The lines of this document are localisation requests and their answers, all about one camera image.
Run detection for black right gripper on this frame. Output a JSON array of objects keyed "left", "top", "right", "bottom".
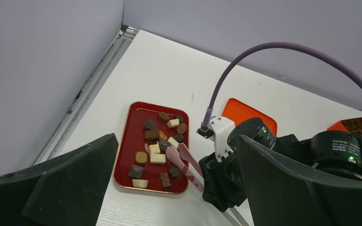
[{"left": 198, "top": 117, "right": 281, "bottom": 213}]

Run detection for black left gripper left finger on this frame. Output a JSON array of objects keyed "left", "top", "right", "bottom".
[{"left": 0, "top": 134, "right": 118, "bottom": 226}]

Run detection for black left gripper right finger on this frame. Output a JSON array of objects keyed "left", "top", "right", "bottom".
[{"left": 237, "top": 135, "right": 362, "bottom": 226}]

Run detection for pink silicone tongs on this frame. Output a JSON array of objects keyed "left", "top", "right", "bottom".
[{"left": 165, "top": 143, "right": 247, "bottom": 226}]

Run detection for brown chocolate piece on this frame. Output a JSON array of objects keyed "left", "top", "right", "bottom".
[{"left": 159, "top": 172, "right": 172, "bottom": 190}]

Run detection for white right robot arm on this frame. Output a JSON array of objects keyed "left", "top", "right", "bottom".
[{"left": 199, "top": 117, "right": 362, "bottom": 212}]

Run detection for dark square chocolate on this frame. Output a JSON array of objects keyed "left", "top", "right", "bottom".
[{"left": 128, "top": 164, "right": 144, "bottom": 179}]

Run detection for white chocolate block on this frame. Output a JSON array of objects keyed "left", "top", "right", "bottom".
[{"left": 150, "top": 153, "right": 166, "bottom": 164}]

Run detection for gold cup chocolate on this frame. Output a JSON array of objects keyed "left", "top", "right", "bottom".
[{"left": 134, "top": 152, "right": 148, "bottom": 166}]

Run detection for red chocolate tray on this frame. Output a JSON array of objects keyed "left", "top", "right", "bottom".
[{"left": 112, "top": 101, "right": 190, "bottom": 195}]

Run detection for orange compartment chocolate box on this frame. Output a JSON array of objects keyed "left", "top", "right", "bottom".
[{"left": 327, "top": 117, "right": 362, "bottom": 137}]

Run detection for orange box lid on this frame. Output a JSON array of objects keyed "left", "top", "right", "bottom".
[{"left": 222, "top": 98, "right": 278, "bottom": 135}]

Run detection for aluminium table edge rail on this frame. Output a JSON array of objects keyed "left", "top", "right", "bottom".
[{"left": 34, "top": 24, "right": 139, "bottom": 165}]

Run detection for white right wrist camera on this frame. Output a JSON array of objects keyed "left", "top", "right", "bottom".
[{"left": 197, "top": 116, "right": 235, "bottom": 162}]

